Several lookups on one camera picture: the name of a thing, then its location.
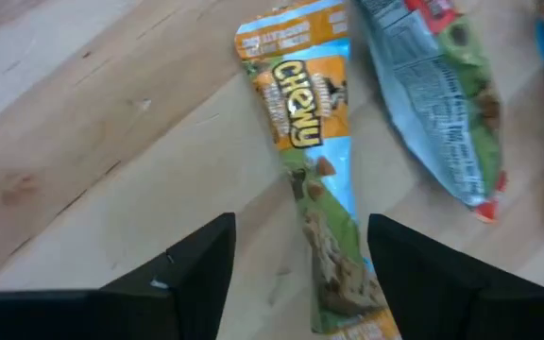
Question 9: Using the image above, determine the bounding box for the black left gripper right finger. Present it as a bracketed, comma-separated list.
[366, 212, 544, 340]

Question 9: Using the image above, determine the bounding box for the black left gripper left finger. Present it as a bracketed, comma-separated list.
[0, 212, 238, 340]

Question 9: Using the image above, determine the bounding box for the red Chewy chocolate chip bar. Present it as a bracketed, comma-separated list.
[350, 0, 510, 225]

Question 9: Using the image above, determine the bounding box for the orange Chewy granola bar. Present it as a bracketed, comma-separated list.
[233, 0, 404, 340]

